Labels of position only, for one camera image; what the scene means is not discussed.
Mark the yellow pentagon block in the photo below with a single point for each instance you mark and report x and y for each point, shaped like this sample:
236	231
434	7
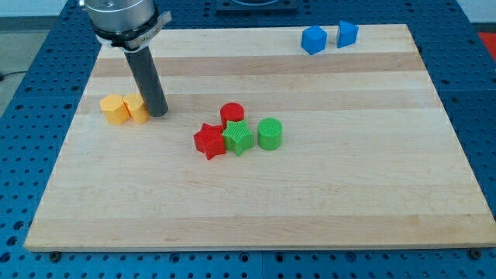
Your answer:
136	108

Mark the yellow hexagon block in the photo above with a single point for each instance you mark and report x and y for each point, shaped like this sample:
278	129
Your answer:
114	109

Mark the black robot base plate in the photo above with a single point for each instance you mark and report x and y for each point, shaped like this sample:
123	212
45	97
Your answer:
242	6

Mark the blue cube block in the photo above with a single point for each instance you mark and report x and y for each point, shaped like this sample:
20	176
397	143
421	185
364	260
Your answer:
313	39

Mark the green star block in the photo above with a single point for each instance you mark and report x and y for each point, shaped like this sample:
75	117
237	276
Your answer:
238	137

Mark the red star block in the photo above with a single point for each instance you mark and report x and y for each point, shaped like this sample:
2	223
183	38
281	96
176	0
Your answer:
210	141

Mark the red cylinder block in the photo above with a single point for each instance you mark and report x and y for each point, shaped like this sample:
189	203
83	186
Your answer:
231	111

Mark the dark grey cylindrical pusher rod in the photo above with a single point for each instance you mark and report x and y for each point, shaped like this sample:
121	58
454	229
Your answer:
147	80

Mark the green cylinder block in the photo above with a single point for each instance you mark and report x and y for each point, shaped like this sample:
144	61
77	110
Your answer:
269	131

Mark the blue triangular block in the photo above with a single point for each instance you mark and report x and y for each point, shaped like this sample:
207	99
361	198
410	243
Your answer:
347	34

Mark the light wooden board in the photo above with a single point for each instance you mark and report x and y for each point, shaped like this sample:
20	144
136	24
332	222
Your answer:
368	160

